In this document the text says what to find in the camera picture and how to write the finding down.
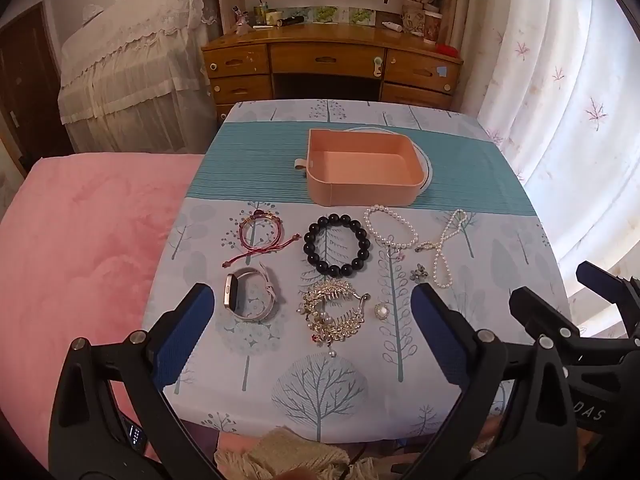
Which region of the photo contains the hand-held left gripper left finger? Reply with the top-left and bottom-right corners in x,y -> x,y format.
47,282 -> 223,480

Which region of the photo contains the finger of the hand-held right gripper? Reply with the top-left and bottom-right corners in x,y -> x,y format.
575,260 -> 640,332
509,286 -> 640,357

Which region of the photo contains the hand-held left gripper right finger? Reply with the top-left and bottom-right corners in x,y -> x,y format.
410,282 -> 581,480

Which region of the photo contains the long pearl necklace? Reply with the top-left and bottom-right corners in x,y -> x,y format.
415,208 -> 469,289

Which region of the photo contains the pearl bracelet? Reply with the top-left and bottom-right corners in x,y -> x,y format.
363,204 -> 418,261

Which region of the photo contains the gold hair comb ornament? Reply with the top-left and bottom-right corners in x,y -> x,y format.
298,282 -> 371,361

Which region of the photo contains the red string bracelet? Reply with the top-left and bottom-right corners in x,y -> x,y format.
222,212 -> 297,267

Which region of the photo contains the black bead bracelet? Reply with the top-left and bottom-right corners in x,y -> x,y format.
303,214 -> 372,278

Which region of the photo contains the pink jewelry box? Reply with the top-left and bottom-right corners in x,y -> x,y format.
293,128 -> 430,207

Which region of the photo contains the tree print tablecloth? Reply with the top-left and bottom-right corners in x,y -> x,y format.
142,100 -> 573,446

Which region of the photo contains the small black device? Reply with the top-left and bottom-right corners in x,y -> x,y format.
122,417 -> 149,453

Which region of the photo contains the pink blanket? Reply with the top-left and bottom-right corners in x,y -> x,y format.
0,152 -> 221,480

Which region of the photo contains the beige knitted sweater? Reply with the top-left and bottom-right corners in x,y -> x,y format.
215,427 -> 351,480

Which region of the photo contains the white leaf print curtain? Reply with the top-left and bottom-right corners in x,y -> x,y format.
450,0 -> 640,341

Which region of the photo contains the lace covered furniture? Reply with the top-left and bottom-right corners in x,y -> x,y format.
57,0 -> 221,153

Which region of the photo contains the wooden desk with drawers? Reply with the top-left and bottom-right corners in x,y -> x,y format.
201,22 -> 463,121

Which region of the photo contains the brown wooden door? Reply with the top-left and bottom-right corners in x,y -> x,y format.
0,2 -> 63,176

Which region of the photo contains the floral print box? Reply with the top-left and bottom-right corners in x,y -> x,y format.
402,2 -> 426,36

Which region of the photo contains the row of green pictures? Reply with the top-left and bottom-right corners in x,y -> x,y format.
285,6 -> 376,26

